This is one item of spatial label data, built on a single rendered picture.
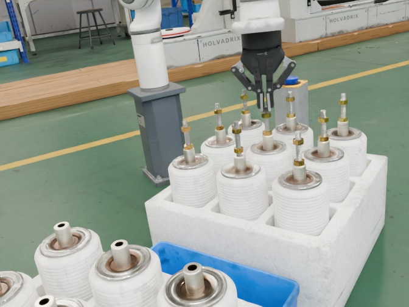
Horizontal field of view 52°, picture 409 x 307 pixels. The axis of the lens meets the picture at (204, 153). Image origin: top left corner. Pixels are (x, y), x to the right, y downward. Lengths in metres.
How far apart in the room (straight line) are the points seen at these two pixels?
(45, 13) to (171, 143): 7.89
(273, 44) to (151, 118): 0.60
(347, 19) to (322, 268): 3.18
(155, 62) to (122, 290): 0.85
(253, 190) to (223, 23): 2.58
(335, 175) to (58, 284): 0.51
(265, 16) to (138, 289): 0.50
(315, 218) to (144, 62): 0.76
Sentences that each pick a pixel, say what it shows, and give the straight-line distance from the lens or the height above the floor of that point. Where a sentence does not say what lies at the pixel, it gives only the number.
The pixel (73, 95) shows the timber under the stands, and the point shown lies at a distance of 2.69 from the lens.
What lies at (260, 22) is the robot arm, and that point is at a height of 0.51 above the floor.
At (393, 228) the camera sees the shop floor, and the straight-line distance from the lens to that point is 1.09.
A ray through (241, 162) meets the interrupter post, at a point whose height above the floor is 0.27.
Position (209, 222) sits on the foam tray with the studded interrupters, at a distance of 0.79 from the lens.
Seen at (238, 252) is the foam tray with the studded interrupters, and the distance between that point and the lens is 0.78.
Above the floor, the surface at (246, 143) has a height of 0.22.
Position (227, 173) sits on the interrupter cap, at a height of 0.25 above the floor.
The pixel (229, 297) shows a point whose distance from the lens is 0.50.
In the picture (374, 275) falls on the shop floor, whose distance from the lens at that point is 0.94.
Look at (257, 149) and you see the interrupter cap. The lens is 0.87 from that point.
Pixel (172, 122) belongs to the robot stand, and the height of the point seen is 0.20.
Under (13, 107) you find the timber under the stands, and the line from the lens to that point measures 2.67.
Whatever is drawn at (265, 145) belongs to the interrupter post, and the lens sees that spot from 0.87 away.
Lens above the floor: 0.58
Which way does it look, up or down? 22 degrees down
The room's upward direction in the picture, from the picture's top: 7 degrees counter-clockwise
